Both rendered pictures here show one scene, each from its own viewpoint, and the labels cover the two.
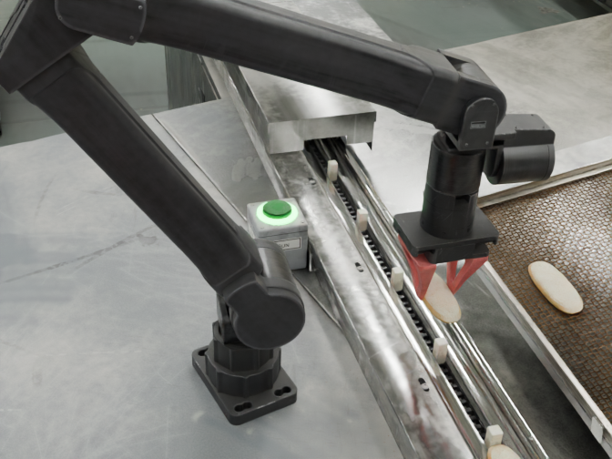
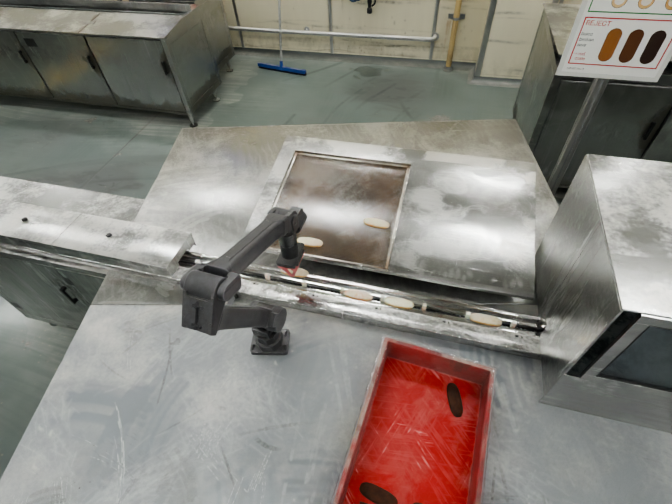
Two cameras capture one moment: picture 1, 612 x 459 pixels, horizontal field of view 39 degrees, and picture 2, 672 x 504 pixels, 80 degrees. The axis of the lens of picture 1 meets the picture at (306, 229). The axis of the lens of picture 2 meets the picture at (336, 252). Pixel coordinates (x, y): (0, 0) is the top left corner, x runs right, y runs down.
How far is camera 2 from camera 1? 0.64 m
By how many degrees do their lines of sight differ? 41
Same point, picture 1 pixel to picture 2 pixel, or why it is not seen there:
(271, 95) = (148, 257)
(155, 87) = not seen: outside the picture
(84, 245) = (159, 365)
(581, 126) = (234, 182)
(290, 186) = not seen: hidden behind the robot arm
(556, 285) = (310, 241)
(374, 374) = (301, 305)
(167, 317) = (224, 353)
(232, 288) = (271, 322)
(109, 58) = not seen: outside the picture
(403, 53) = (272, 222)
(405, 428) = (326, 309)
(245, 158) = (157, 286)
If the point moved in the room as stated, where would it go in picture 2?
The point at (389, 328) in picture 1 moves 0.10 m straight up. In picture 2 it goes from (287, 291) to (283, 273)
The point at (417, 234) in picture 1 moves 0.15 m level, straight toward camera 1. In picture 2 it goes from (289, 262) to (323, 286)
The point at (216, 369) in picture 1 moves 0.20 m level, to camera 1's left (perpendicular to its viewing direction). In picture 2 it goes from (270, 347) to (226, 401)
